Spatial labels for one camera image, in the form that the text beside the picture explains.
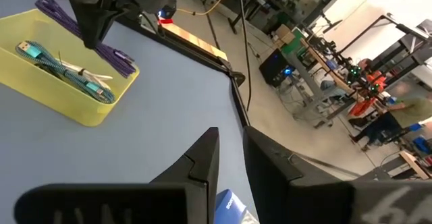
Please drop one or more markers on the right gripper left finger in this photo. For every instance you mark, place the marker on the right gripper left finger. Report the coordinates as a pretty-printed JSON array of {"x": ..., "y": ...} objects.
[{"x": 135, "y": 203}]

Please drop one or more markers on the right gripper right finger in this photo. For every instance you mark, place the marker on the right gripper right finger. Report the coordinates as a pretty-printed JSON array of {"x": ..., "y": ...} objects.
[{"x": 303, "y": 200}]

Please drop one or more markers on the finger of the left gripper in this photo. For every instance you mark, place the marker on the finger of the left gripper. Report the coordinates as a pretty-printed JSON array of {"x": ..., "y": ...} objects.
[{"x": 91, "y": 21}]

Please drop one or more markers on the blue game controller box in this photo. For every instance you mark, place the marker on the blue game controller box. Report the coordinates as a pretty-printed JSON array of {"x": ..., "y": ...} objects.
[{"x": 229, "y": 207}]

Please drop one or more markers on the yellow plastic bin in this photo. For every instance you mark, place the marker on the yellow plastic bin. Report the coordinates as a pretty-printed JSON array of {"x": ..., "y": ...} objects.
[{"x": 50, "y": 92}]

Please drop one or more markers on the blue-grey table mat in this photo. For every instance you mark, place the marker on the blue-grey table mat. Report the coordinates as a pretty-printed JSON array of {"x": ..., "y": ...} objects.
[{"x": 168, "y": 109}]

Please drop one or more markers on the wooden workbench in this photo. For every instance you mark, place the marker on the wooden workbench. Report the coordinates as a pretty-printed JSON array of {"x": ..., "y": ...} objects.
[{"x": 332, "y": 74}]

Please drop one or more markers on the black computer with blue light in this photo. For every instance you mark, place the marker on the black computer with blue light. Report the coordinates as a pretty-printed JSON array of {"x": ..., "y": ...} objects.
[{"x": 275, "y": 67}]

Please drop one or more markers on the person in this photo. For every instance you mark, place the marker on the person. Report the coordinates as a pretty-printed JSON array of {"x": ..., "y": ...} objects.
[
  {"x": 366, "y": 65},
  {"x": 415, "y": 111}
]

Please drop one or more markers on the cardboard box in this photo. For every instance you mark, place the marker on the cardboard box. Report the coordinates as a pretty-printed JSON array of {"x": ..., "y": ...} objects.
[{"x": 285, "y": 33}]

